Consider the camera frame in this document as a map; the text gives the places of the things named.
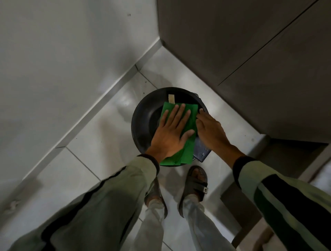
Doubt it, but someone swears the person's left sandal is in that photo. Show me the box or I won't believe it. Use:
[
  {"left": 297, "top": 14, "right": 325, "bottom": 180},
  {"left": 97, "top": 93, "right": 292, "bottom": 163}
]
[{"left": 144, "top": 178, "right": 168, "bottom": 219}]

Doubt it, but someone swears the person's right forearm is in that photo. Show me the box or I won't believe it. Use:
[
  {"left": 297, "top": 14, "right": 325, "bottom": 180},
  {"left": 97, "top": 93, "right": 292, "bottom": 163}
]
[{"left": 214, "top": 143, "right": 331, "bottom": 251}]

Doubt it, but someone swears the grey-brown cabinet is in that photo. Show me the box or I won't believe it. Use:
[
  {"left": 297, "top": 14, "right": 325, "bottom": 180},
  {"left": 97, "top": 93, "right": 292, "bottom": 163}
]
[{"left": 157, "top": 0, "right": 331, "bottom": 144}]

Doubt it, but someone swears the person's right leg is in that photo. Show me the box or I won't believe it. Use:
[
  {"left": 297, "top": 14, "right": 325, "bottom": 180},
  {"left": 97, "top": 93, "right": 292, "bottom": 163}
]
[{"left": 181, "top": 195, "right": 236, "bottom": 251}]

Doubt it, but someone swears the person's left hand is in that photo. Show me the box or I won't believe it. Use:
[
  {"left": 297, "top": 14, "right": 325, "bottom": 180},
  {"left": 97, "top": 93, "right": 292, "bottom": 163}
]
[{"left": 145, "top": 104, "right": 195, "bottom": 163}]

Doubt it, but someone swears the person's right sandal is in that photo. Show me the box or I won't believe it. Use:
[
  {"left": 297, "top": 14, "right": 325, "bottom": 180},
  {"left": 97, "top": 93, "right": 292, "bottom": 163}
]
[{"left": 178, "top": 165, "right": 208, "bottom": 218}]

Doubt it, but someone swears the black round trash bin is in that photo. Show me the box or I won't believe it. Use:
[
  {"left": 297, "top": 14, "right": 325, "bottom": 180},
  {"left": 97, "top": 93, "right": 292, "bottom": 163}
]
[{"left": 131, "top": 87, "right": 212, "bottom": 167}]

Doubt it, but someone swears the person's left leg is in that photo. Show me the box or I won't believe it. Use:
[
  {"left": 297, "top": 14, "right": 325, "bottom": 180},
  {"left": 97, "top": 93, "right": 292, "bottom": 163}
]
[{"left": 128, "top": 199, "right": 166, "bottom": 251}]

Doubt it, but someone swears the person's leg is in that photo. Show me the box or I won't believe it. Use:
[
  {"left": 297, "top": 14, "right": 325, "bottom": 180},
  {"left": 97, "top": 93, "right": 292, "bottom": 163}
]
[
  {"left": 128, "top": 199, "right": 166, "bottom": 251},
  {"left": 181, "top": 195, "right": 236, "bottom": 251}
]

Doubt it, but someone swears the white skirting board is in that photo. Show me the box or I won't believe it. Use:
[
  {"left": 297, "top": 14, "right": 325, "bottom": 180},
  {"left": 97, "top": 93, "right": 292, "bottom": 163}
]
[{"left": 0, "top": 37, "right": 163, "bottom": 220}]

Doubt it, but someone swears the person's right hand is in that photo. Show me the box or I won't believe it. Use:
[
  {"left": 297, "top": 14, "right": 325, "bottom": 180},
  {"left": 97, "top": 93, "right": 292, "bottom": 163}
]
[{"left": 195, "top": 108, "right": 231, "bottom": 153}]

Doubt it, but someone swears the person's sandal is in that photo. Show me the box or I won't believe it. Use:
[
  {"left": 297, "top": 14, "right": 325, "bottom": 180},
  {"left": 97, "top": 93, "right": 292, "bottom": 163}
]
[
  {"left": 144, "top": 178, "right": 168, "bottom": 219},
  {"left": 178, "top": 165, "right": 208, "bottom": 218}
]

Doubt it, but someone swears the person's left forearm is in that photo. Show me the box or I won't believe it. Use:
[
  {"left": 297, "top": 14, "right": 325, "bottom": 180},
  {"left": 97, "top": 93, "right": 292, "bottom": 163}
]
[{"left": 8, "top": 149, "right": 160, "bottom": 251}]

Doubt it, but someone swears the green cleaning cloth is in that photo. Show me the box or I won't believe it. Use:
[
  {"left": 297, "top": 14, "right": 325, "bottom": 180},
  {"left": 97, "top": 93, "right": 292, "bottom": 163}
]
[{"left": 158, "top": 102, "right": 199, "bottom": 166}]

